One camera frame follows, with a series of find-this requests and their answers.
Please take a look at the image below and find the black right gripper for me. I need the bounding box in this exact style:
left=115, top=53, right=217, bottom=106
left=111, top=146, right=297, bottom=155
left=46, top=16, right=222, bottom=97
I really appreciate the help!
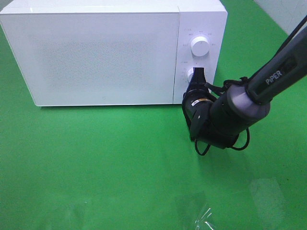
left=182, top=67, right=216, bottom=141

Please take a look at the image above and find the white microwave knob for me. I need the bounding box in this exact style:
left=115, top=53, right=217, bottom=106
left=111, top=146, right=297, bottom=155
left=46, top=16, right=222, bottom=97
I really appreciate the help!
left=190, top=36, right=210, bottom=57
left=187, top=68, right=194, bottom=83

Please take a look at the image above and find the white microwave door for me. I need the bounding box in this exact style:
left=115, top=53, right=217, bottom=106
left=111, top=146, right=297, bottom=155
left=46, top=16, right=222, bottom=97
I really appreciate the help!
left=0, top=13, right=179, bottom=106

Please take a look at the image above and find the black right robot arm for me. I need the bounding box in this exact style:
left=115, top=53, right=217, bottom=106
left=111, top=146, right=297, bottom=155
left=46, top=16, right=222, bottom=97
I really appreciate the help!
left=182, top=19, right=307, bottom=149

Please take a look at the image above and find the clear tape strip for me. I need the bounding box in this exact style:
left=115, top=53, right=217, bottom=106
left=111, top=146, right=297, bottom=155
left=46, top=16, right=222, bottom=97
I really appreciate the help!
left=194, top=205, right=215, bottom=230

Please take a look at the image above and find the white microwave oven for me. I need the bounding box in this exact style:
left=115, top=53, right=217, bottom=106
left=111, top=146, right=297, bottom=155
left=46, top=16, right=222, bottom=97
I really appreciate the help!
left=0, top=0, right=227, bottom=104

